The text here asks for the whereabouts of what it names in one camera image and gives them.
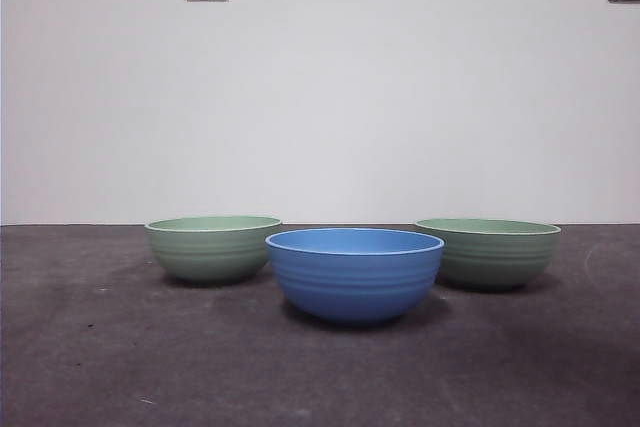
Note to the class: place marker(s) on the blue ribbed bowl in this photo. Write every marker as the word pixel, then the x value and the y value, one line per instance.
pixel 352 279

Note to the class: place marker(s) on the green ribbed bowl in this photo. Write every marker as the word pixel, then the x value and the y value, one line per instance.
pixel 210 252
pixel 500 259

